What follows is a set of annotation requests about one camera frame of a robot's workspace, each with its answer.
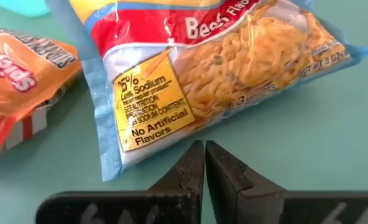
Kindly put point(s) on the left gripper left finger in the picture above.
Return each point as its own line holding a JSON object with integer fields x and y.
{"x": 171, "y": 205}

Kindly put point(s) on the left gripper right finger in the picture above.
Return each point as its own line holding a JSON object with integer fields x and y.
{"x": 249, "y": 208}

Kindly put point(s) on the blue-edged beef ramen pack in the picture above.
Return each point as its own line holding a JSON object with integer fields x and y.
{"x": 202, "y": 62}

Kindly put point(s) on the red spicy noodle pack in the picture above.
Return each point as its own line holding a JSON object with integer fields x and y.
{"x": 22, "y": 77}

